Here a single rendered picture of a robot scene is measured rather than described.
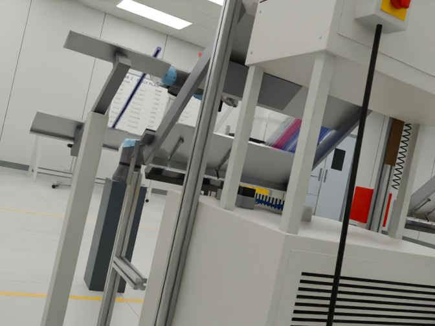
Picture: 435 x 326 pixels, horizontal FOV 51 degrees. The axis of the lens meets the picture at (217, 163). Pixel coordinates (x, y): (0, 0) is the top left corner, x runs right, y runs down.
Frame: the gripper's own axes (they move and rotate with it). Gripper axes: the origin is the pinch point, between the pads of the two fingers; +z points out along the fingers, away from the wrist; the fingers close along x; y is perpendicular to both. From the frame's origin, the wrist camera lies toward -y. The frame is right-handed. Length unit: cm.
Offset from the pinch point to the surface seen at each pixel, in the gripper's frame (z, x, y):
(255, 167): -4.0, 26.7, -25.8
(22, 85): -597, -26, -334
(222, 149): -2.7, 7.1, -20.3
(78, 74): -620, 57, -298
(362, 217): 14, 79, -27
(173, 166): -2.2, -9.2, -32.7
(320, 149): 0.4, 47.1, -7.0
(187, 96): 6.6, -20.6, 1.7
